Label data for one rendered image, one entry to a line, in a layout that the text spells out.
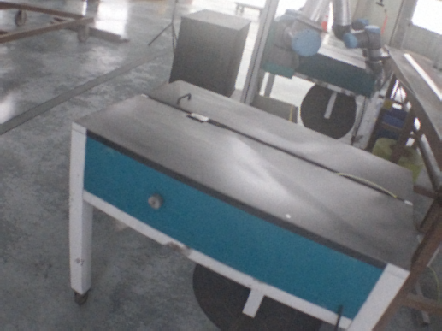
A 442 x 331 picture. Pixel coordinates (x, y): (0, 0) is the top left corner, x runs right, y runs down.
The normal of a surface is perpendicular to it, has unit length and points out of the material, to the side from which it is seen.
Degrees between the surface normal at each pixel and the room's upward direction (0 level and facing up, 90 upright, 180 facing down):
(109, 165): 90
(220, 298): 90
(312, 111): 90
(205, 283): 90
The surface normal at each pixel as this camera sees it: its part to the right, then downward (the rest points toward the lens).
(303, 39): 0.18, 0.54
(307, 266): -0.41, 0.31
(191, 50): -0.19, 0.39
